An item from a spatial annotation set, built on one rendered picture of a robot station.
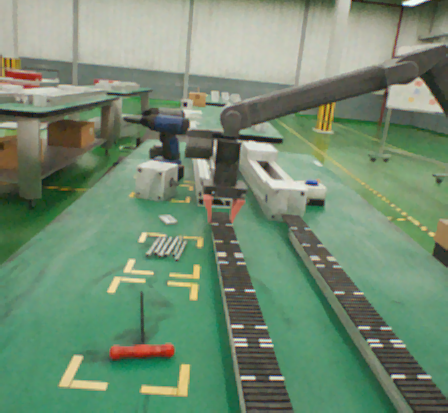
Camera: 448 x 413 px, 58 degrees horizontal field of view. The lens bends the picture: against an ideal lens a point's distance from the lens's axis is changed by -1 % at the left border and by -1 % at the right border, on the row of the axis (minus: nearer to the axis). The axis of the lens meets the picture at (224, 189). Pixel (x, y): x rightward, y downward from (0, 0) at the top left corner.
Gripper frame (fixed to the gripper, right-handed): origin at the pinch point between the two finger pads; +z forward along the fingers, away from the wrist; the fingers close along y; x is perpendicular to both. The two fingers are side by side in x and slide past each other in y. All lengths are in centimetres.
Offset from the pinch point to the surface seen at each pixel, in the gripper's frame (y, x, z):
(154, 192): 17.2, -21.8, 0.9
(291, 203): -20.1, -11.0, -2.4
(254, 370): 0, 52, 0
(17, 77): 222, -462, -5
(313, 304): -14.1, 31.3, 3.0
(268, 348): -2.3, 47.9, -0.1
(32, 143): 120, -220, 29
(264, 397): 0, 57, 0
